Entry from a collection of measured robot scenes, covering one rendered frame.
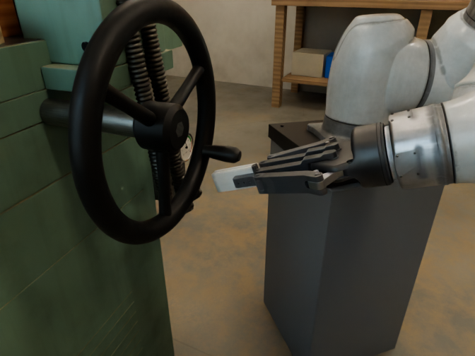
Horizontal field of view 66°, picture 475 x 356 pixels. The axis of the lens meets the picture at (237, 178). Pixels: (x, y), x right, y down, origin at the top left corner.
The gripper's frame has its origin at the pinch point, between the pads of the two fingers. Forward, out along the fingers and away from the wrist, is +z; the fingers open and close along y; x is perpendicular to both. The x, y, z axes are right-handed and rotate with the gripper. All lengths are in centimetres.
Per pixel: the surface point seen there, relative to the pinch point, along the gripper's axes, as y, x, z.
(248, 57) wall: -325, 5, 118
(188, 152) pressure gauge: -20.6, 0.8, 20.3
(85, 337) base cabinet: 11.0, 20.9, 34.0
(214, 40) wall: -329, -21, 150
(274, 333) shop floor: -34, 68, 25
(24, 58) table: 8.1, -23.8, 18.0
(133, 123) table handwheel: 8.7, -12.6, 5.9
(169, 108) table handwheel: 7.2, -12.9, 1.3
